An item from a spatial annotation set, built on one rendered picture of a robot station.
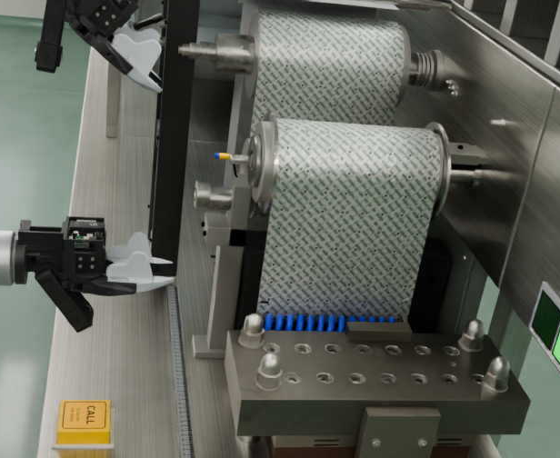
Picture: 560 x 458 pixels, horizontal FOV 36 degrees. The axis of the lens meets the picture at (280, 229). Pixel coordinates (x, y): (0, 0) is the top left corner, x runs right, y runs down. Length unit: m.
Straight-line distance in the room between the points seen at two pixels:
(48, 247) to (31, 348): 1.81
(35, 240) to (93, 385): 0.26
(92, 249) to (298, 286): 0.30
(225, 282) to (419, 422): 0.38
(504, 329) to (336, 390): 0.52
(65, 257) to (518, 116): 0.64
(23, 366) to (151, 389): 1.60
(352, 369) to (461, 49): 0.55
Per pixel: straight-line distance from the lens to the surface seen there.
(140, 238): 1.23
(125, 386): 1.33
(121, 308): 1.51
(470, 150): 1.30
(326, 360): 1.21
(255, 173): 1.19
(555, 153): 1.12
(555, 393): 3.20
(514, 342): 1.61
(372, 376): 1.19
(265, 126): 1.20
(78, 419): 1.23
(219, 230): 1.28
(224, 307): 1.36
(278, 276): 1.25
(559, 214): 1.10
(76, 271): 1.20
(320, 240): 1.23
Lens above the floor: 1.71
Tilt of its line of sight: 26 degrees down
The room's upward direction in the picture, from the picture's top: 8 degrees clockwise
